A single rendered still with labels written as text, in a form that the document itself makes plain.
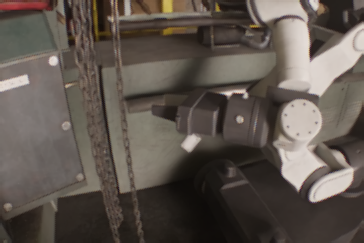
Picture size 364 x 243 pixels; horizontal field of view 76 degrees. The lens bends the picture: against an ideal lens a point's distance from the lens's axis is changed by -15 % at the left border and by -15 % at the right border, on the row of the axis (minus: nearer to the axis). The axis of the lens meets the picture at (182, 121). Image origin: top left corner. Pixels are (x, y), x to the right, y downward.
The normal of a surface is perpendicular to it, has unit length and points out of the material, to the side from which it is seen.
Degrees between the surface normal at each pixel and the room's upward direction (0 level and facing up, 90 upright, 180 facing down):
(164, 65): 90
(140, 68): 90
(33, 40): 45
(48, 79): 90
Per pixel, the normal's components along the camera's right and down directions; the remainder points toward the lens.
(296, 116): -0.27, -0.27
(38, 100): 0.63, 0.38
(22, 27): 0.45, -0.35
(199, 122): -0.37, 0.45
